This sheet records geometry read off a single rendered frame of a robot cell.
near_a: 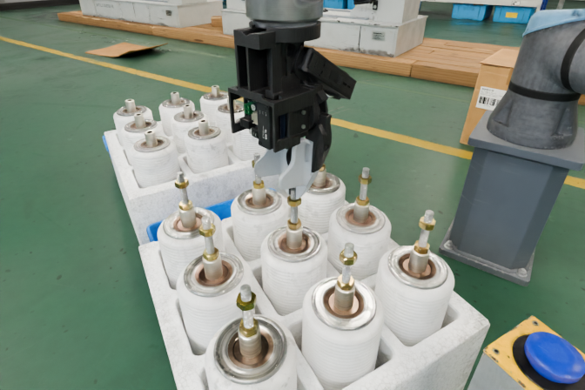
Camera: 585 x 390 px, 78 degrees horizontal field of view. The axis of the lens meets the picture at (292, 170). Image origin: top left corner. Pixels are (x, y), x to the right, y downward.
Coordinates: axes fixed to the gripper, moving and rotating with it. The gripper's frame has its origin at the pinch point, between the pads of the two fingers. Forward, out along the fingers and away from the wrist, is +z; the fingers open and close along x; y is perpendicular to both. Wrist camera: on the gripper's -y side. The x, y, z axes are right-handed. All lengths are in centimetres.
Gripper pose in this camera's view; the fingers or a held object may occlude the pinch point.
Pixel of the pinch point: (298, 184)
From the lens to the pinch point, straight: 47.2
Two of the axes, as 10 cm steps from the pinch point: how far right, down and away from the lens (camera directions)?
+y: -6.9, 3.6, -6.3
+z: 0.0, 8.6, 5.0
